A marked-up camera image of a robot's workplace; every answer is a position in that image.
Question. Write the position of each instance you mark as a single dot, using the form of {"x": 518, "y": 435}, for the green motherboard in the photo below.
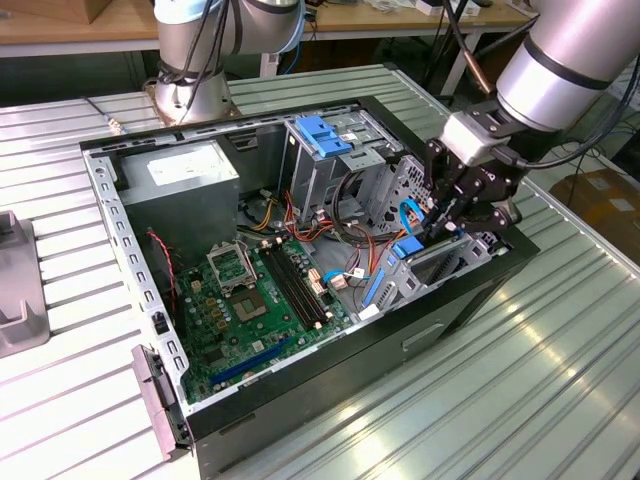
{"x": 235, "y": 345}

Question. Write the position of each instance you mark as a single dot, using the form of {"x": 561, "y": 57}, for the black RAM slot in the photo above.
{"x": 296, "y": 281}
{"x": 290, "y": 285}
{"x": 303, "y": 278}
{"x": 309, "y": 274}

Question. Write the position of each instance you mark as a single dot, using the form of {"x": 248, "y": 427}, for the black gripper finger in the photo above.
{"x": 492, "y": 220}
{"x": 439, "y": 170}

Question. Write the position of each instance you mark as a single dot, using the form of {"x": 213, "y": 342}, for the small white box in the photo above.
{"x": 430, "y": 7}

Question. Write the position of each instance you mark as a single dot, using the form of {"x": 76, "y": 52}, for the metal disk bay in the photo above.
{"x": 395, "y": 286}

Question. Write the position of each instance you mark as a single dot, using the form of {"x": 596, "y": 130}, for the metal optical drive cage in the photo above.
{"x": 310, "y": 175}

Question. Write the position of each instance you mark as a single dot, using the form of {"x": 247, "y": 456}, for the CPU socket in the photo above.
{"x": 248, "y": 306}

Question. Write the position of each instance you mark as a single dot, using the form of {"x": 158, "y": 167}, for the blue plastic cage latch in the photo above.
{"x": 325, "y": 145}

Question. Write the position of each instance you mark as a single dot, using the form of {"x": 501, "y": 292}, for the blue expansion slot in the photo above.
{"x": 250, "y": 362}

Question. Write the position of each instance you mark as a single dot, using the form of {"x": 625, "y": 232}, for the grey parts rack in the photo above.
{"x": 22, "y": 280}

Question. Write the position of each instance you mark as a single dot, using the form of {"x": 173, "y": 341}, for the black tripod stand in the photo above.
{"x": 437, "y": 50}

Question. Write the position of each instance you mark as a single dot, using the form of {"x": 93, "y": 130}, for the brown cardboard box with labels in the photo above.
{"x": 600, "y": 210}

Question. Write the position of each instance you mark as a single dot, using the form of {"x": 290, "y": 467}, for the grey power supply unit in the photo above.
{"x": 180, "y": 215}

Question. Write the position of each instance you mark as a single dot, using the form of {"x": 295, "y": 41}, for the hard disk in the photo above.
{"x": 407, "y": 247}

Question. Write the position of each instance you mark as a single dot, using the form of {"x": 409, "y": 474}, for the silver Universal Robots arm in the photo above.
{"x": 550, "y": 85}

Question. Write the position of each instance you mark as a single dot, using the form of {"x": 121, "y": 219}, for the wooden desk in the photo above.
{"x": 390, "y": 20}

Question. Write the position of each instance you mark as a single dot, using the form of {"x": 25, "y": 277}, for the metal slat side table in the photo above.
{"x": 631, "y": 97}

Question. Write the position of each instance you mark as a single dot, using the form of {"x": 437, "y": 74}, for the grey plastic bezel strip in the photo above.
{"x": 150, "y": 395}

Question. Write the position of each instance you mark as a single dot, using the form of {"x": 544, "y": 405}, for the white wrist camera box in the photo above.
{"x": 470, "y": 140}

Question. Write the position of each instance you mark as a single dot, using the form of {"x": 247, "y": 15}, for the black open PC case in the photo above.
{"x": 325, "y": 395}

